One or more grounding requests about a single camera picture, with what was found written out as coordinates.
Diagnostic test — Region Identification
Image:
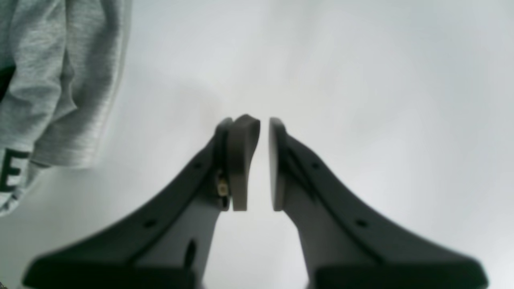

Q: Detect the grey printed T-shirt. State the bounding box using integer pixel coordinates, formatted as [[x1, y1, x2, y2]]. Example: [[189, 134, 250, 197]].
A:
[[0, 0, 133, 217]]

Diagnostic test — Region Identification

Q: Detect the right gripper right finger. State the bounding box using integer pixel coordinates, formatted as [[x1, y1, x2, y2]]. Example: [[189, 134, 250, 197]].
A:
[[269, 117, 489, 289]]

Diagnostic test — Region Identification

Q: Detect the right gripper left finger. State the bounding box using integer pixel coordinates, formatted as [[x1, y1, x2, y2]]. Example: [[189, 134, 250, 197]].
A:
[[22, 114, 261, 289]]

